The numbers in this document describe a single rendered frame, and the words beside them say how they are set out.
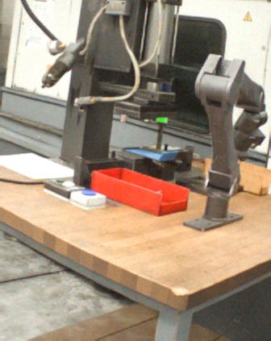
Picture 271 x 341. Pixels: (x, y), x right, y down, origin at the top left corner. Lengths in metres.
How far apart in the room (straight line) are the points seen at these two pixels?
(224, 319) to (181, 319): 1.41
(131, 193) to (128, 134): 1.23
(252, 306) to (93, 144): 0.96
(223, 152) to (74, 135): 0.70
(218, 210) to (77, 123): 0.68
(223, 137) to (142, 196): 0.28
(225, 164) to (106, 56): 0.63
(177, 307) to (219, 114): 0.51
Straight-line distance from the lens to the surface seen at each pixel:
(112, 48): 1.90
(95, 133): 2.02
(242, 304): 2.48
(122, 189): 1.61
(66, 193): 1.57
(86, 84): 1.98
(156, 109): 1.82
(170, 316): 1.15
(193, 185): 1.84
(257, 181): 1.92
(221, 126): 1.42
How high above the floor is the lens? 1.34
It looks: 11 degrees down
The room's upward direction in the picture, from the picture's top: 7 degrees clockwise
